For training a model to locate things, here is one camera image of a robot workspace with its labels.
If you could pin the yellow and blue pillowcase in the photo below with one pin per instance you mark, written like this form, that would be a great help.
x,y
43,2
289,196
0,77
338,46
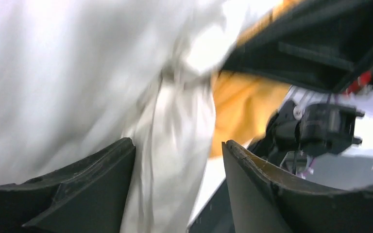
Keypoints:
x,y
244,104

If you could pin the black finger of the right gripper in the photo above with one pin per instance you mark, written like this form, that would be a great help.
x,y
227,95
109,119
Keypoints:
x,y
320,45

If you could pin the white pillow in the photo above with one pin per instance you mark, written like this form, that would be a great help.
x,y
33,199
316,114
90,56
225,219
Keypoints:
x,y
78,75

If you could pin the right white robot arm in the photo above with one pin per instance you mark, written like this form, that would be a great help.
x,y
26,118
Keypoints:
x,y
323,127

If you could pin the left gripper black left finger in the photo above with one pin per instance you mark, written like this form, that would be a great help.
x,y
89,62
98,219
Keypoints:
x,y
87,196

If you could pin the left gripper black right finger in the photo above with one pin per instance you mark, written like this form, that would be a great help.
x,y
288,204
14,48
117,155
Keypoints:
x,y
266,199

